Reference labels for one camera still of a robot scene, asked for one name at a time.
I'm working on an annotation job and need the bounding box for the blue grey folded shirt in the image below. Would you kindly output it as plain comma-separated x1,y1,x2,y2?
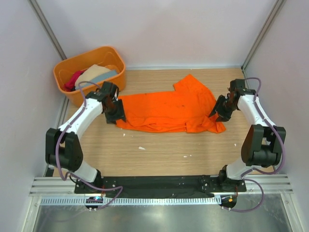
75,70,118,90

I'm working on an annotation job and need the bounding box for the beige folded shirt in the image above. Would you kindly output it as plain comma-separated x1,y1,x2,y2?
75,64,111,88

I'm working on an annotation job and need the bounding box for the white slotted cable duct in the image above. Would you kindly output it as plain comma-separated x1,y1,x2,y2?
40,195,221,206

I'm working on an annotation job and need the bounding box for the orange t shirt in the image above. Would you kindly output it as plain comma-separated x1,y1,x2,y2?
116,74,226,133

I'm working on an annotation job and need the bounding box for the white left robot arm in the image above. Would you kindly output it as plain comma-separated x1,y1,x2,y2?
45,82,126,193

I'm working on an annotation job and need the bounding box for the orange plastic bin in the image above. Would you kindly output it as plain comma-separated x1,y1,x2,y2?
54,46,126,107

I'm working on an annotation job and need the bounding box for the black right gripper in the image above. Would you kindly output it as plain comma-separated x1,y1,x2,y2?
209,95,239,122

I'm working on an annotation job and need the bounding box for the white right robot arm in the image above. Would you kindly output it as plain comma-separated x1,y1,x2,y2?
209,79,286,191

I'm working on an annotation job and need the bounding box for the red crumpled shirt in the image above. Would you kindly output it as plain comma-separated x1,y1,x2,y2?
63,71,84,92

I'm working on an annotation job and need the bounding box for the aluminium frame rail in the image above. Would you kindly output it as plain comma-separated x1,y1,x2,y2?
30,174,293,199

